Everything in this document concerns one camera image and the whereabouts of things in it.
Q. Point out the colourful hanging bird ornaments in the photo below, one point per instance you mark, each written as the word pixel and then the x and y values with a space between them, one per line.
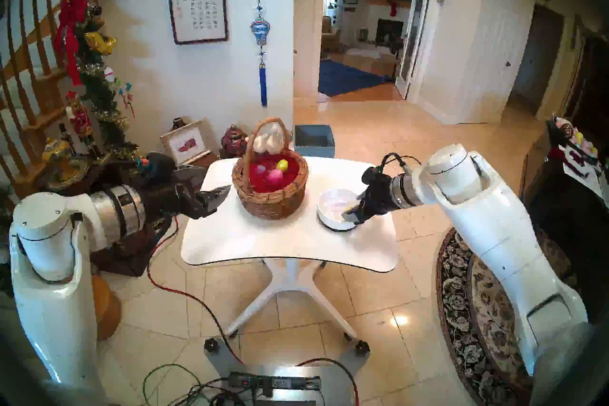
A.
pixel 126 93

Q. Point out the black power strip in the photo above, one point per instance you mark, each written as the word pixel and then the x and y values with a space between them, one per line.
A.
pixel 285 382

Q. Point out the red ribbon bow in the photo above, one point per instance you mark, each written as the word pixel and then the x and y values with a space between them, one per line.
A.
pixel 71 15

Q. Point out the white paper sheet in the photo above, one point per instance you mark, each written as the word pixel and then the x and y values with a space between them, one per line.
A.
pixel 585 181

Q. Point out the white table pedestal base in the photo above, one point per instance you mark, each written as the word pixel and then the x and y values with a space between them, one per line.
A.
pixel 290 281

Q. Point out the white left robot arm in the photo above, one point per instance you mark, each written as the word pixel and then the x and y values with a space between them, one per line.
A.
pixel 47 229

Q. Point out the white glass french door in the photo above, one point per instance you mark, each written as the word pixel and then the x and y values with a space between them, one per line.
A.
pixel 414 29

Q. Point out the white panel door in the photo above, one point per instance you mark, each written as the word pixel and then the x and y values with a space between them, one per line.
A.
pixel 495 53

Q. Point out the gold foil ornament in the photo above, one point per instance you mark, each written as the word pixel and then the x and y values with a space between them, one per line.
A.
pixel 100 43

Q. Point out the wooden staircase railing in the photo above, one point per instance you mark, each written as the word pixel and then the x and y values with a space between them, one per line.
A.
pixel 43 122

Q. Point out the white round bowl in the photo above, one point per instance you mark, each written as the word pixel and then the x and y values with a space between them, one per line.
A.
pixel 330 215

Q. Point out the black fireplace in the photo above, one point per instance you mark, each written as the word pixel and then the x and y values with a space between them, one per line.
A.
pixel 389 31

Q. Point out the blue open box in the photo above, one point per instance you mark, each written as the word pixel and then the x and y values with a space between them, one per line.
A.
pixel 314 148

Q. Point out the red nutcracker figure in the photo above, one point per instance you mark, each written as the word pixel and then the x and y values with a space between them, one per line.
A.
pixel 80 119

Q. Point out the ornate decorative plate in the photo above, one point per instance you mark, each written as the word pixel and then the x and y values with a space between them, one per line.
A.
pixel 76 172

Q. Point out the tan armchair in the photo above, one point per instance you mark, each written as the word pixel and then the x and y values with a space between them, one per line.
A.
pixel 330 34

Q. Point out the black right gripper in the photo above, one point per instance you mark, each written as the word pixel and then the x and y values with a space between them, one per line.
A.
pixel 378 198

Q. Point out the yellow cloisonne urn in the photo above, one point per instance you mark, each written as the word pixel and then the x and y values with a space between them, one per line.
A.
pixel 56 152

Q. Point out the round orange wooden stand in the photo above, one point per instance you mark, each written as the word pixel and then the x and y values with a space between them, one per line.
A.
pixel 107 310

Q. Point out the red christmas stocking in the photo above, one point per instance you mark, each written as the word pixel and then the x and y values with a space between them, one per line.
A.
pixel 393 9

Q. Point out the black tray of eggs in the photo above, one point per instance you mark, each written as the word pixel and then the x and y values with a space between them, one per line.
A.
pixel 575 141

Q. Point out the small dark vase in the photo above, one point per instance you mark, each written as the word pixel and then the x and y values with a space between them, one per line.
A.
pixel 178 123

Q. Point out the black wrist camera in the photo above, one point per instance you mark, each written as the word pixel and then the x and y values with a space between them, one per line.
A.
pixel 373 174
pixel 157 165

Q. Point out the blue area rug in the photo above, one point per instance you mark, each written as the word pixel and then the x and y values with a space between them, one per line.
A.
pixel 342 79

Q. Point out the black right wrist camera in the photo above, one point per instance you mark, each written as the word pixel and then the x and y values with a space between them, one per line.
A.
pixel 373 174

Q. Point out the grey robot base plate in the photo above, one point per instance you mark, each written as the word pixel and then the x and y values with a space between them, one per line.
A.
pixel 333 386

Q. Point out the dark wood side table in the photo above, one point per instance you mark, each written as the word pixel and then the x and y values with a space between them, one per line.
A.
pixel 128 264

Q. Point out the purple easter egg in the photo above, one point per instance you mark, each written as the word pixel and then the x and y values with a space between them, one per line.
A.
pixel 259 169

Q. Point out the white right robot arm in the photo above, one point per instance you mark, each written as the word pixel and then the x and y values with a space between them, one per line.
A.
pixel 499 229

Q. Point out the blue vase tassel hanging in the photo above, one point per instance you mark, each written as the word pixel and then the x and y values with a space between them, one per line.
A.
pixel 260 31

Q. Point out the decorated christmas tree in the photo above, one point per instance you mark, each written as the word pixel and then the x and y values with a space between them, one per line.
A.
pixel 5 279

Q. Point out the red cloisonne lidded jar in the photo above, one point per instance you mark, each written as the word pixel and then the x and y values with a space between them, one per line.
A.
pixel 234 142

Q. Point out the large oriental floral rug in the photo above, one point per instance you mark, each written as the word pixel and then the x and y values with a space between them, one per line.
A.
pixel 476 343

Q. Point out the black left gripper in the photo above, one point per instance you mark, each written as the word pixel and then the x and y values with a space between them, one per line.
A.
pixel 166 198

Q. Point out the green tinsel stair garland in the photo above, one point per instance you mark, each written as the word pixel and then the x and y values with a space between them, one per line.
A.
pixel 102 96

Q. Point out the framed red shoe picture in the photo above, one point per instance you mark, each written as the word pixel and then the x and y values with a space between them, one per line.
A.
pixel 185 143

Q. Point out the black base knob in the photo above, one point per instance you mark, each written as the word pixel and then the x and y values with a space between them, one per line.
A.
pixel 363 347
pixel 211 346

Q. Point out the white fluffy rug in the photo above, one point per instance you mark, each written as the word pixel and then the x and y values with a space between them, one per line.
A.
pixel 362 52

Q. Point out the red shredded basket filling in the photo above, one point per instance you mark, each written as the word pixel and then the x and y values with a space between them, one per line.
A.
pixel 292 179

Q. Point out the green glitter easter egg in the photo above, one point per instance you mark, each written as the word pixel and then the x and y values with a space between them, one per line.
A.
pixel 282 166

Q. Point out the pink easter egg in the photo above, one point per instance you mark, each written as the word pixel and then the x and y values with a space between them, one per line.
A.
pixel 275 176

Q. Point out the white egg tree ornament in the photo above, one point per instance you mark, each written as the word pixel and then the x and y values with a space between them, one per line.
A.
pixel 109 74

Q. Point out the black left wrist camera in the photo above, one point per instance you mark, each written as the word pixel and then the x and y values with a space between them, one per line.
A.
pixel 157 165

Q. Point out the white plush bunny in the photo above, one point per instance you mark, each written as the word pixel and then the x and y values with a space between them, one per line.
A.
pixel 271 141

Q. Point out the small black nutcracker figure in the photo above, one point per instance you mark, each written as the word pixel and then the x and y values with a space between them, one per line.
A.
pixel 66 138

